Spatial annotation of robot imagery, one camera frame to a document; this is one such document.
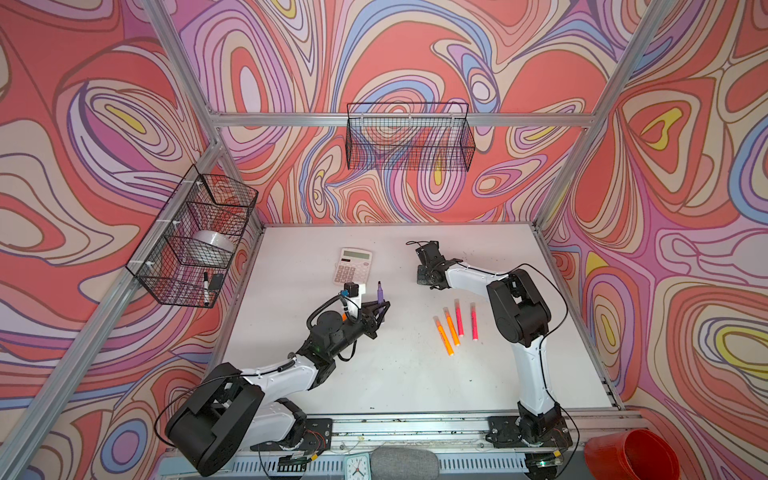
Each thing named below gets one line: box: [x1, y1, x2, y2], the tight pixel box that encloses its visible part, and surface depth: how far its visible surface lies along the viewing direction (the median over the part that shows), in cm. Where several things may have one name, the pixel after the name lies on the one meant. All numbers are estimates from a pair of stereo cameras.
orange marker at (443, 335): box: [433, 316, 455, 356], surface depth 92 cm
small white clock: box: [344, 453, 372, 480], surface depth 69 cm
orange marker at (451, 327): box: [443, 307, 460, 346], surface depth 93 cm
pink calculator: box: [332, 247, 373, 286], surface depth 107 cm
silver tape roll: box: [192, 230, 237, 254], surface depth 75 cm
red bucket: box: [585, 428, 680, 480], surface depth 63 cm
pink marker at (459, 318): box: [454, 298, 465, 337], surface depth 95 cm
